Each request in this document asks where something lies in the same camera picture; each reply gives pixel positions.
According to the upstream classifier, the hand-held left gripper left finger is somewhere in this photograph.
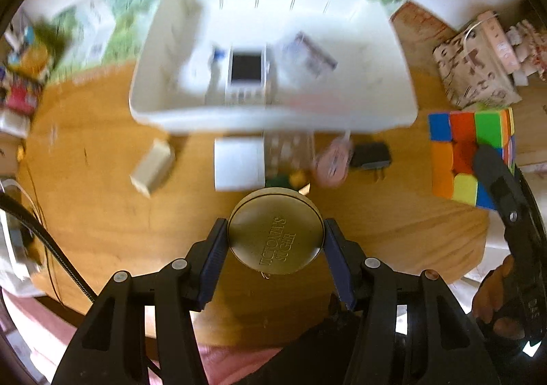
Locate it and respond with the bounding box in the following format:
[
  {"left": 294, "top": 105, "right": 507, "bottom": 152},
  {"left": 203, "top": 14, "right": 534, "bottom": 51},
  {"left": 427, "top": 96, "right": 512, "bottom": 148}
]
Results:
[{"left": 51, "top": 218, "right": 228, "bottom": 385}]

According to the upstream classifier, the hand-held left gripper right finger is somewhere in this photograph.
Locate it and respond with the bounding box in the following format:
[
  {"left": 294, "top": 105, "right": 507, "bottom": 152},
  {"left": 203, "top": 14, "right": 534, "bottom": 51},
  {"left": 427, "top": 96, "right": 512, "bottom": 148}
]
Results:
[{"left": 323, "top": 218, "right": 498, "bottom": 385}]

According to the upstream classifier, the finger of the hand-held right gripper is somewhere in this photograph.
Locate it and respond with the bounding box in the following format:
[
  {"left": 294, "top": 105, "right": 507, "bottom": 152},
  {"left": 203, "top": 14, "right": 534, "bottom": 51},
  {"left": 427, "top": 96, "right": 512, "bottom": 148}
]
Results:
[{"left": 472, "top": 145, "right": 524, "bottom": 228}]

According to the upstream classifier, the colourful puzzle cube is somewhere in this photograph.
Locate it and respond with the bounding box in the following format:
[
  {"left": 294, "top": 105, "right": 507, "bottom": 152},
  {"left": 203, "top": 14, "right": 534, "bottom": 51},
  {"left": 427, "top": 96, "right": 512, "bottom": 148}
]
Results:
[{"left": 428, "top": 108, "right": 516, "bottom": 210}]

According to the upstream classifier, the gold round compact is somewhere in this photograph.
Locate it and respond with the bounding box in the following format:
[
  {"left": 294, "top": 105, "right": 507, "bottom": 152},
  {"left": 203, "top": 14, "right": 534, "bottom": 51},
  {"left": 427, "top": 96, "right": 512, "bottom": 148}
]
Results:
[{"left": 227, "top": 188, "right": 325, "bottom": 275}]

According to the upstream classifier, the white power adapter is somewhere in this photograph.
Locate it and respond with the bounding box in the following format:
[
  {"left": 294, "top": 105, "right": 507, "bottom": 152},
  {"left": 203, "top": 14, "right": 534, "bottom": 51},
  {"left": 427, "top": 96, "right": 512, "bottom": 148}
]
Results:
[{"left": 214, "top": 138, "right": 266, "bottom": 191}]

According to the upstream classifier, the dark green charger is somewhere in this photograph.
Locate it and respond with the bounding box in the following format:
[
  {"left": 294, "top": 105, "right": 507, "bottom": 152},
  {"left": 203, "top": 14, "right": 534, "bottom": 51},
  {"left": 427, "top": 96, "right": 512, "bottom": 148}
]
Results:
[{"left": 267, "top": 171, "right": 310, "bottom": 194}]

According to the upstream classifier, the pink round plastic case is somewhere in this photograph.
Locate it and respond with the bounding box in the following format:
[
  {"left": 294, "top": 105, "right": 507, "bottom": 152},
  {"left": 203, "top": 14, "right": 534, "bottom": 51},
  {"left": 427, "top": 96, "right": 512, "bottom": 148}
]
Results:
[{"left": 312, "top": 135, "right": 353, "bottom": 189}]

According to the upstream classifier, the beige wedge-shaped box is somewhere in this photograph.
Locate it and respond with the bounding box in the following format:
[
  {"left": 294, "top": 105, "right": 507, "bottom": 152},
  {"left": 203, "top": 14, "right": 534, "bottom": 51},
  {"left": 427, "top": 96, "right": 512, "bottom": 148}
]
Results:
[{"left": 130, "top": 139, "right": 176, "bottom": 198}]

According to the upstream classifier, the black plug adapter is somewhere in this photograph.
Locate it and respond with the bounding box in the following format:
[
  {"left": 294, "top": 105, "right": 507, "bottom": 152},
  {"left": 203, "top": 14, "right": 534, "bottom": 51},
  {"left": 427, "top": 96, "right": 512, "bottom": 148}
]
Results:
[{"left": 350, "top": 141, "right": 391, "bottom": 183}]

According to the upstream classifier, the clear box with white spots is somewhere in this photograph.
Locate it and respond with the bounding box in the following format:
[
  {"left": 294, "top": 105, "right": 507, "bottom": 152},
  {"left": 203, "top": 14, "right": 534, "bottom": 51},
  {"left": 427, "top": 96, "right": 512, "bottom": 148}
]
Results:
[{"left": 265, "top": 133, "right": 317, "bottom": 176}]

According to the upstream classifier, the white plastic bin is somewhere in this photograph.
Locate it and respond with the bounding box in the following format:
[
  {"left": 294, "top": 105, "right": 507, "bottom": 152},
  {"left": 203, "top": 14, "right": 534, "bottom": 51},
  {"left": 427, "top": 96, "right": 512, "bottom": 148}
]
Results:
[{"left": 129, "top": 0, "right": 419, "bottom": 136}]

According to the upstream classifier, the white curved plastic gadget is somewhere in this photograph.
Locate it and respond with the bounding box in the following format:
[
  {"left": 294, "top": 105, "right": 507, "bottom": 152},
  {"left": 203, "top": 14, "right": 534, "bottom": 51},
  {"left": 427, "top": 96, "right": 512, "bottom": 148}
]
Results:
[{"left": 188, "top": 43, "right": 227, "bottom": 99}]

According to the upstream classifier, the white handheld screen device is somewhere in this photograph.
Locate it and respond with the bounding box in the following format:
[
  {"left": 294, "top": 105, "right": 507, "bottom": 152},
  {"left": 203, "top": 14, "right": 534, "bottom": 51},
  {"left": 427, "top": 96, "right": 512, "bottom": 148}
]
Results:
[{"left": 225, "top": 45, "right": 270, "bottom": 104}]

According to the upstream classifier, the clear card box blue label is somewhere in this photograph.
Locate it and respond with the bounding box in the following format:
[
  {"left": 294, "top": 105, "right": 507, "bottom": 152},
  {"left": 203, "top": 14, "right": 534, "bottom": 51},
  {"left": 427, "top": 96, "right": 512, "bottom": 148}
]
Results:
[{"left": 276, "top": 30, "right": 338, "bottom": 78}]

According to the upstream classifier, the person's right hand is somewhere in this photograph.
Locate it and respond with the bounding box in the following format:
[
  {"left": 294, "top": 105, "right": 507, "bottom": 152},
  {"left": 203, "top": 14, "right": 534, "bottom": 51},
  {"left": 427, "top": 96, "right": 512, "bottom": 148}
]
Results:
[{"left": 472, "top": 255, "right": 526, "bottom": 339}]

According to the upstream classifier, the printed tote bag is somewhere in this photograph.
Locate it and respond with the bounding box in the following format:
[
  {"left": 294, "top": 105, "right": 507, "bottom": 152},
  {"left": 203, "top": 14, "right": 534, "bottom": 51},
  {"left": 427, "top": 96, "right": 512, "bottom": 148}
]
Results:
[{"left": 431, "top": 11, "right": 522, "bottom": 108}]

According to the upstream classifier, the rag doll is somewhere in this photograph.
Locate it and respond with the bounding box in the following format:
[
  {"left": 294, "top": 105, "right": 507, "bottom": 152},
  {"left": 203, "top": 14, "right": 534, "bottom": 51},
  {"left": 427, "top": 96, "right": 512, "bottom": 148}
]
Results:
[{"left": 508, "top": 20, "right": 547, "bottom": 82}]

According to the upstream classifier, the pink round box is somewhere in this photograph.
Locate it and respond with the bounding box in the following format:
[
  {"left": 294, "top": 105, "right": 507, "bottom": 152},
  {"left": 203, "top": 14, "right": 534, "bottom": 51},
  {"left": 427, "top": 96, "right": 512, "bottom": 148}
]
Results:
[{"left": 479, "top": 11, "right": 518, "bottom": 74}]

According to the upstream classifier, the brown picture card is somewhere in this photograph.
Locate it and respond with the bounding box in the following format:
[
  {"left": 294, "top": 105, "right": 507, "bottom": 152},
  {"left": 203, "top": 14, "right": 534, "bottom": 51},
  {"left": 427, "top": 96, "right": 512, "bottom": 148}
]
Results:
[{"left": 391, "top": 1, "right": 458, "bottom": 44}]

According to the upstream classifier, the white power strip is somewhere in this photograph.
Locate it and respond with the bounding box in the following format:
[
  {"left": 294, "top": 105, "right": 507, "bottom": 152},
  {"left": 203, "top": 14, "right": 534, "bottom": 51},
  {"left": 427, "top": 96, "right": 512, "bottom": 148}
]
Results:
[{"left": 0, "top": 214, "right": 43, "bottom": 279}]

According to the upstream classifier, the white spray bottle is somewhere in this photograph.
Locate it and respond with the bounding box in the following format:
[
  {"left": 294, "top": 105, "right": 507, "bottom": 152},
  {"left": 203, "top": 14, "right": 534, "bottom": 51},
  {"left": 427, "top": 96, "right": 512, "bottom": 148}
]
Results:
[{"left": 0, "top": 109, "right": 30, "bottom": 138}]

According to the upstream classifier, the pink can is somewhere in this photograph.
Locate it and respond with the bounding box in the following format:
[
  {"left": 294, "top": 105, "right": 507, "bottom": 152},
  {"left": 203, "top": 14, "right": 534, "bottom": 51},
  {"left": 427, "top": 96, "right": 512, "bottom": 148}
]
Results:
[{"left": 2, "top": 73, "right": 43, "bottom": 114}]

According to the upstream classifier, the white barcode box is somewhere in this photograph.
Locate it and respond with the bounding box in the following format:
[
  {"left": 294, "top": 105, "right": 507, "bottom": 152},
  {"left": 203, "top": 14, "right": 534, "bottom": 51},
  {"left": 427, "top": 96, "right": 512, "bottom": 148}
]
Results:
[{"left": 81, "top": 1, "right": 112, "bottom": 65}]

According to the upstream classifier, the black braided cable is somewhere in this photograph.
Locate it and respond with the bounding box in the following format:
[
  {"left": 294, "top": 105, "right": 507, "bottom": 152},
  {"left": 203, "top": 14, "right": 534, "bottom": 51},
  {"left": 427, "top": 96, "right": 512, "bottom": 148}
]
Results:
[{"left": 0, "top": 192, "right": 100, "bottom": 305}]

